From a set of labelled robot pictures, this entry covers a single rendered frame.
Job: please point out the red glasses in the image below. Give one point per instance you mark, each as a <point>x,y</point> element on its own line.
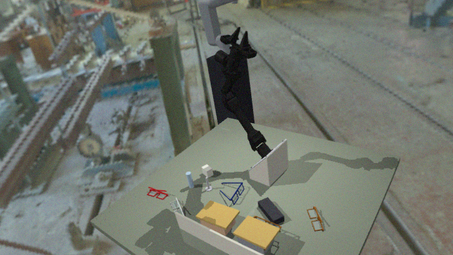
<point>160,196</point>

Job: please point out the light blue cylinder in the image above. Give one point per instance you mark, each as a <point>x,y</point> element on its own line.
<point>189,179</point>

